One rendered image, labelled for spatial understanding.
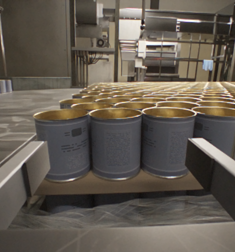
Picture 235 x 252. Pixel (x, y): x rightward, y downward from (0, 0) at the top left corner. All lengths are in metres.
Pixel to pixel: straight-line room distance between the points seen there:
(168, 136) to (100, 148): 0.08
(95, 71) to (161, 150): 3.00
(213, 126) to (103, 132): 0.13
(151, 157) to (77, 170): 0.09
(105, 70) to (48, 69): 0.91
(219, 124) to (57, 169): 0.20
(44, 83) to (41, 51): 1.52
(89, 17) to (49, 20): 0.65
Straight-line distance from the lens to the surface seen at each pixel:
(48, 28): 3.07
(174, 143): 0.22
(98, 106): 0.32
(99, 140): 0.22
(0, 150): 0.34
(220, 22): 3.90
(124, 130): 0.21
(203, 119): 0.25
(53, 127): 0.21
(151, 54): 4.81
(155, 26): 3.44
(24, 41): 3.17
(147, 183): 0.23
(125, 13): 3.43
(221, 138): 0.25
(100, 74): 3.18
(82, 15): 2.75
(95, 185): 0.23
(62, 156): 0.22
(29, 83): 1.53
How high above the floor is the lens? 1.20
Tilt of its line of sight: 16 degrees down
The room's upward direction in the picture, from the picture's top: 2 degrees clockwise
